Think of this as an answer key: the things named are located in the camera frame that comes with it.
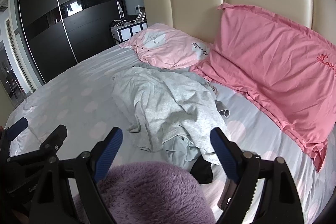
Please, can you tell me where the light grey sweatshirt black collar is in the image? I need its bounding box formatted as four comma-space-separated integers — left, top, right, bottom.
111, 66, 230, 165

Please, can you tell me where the black garment piece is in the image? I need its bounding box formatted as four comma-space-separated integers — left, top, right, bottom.
190, 155, 213, 185

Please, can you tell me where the purple fleece robe sleeve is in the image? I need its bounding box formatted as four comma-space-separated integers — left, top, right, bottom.
73, 160, 217, 224

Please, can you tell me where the grey pink-dotted bed sheet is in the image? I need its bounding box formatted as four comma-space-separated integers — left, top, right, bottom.
6, 46, 335, 223

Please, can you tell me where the dark pink embroidered pillow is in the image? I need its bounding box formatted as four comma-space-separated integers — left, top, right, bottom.
191, 3, 335, 170

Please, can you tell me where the light pink cloud pillow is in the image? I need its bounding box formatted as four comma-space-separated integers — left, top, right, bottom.
120, 23, 212, 69

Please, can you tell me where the white black bedside cabinet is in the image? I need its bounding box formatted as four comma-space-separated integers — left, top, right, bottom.
110, 20, 147, 44

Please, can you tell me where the black sliding wardrobe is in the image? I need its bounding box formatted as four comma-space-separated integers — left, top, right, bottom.
17, 0, 126, 83

